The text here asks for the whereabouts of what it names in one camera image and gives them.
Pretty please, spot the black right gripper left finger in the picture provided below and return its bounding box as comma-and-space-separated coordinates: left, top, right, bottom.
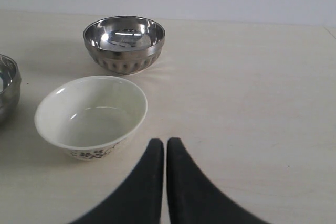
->
73, 138, 164, 224

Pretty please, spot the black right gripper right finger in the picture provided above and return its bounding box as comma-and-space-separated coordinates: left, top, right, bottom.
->
167, 137, 265, 224

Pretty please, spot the white ceramic floral bowl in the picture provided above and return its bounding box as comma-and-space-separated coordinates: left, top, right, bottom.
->
34, 76, 148, 161

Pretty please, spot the ribbed stainless steel bowl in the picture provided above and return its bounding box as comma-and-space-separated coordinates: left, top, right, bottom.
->
82, 16, 165, 75

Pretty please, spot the smooth stainless steel bowl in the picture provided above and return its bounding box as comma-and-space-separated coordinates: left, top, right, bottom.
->
1, 55, 22, 125

